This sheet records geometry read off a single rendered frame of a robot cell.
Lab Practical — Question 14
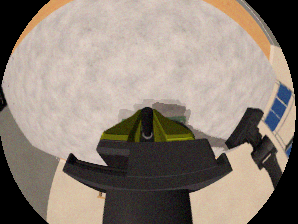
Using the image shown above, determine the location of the green bench vise with handwheel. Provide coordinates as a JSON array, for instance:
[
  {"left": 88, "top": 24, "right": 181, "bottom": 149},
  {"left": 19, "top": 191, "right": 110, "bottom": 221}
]
[{"left": 141, "top": 107, "right": 191, "bottom": 142}]

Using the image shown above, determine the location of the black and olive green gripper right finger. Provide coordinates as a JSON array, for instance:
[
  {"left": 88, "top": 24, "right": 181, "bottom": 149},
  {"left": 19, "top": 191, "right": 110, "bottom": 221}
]
[{"left": 153, "top": 109, "right": 195, "bottom": 142}]

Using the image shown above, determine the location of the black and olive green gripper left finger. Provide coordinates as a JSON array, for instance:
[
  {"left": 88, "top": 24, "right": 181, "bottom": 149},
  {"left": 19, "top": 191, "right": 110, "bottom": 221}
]
[{"left": 99, "top": 109, "right": 142, "bottom": 142}]

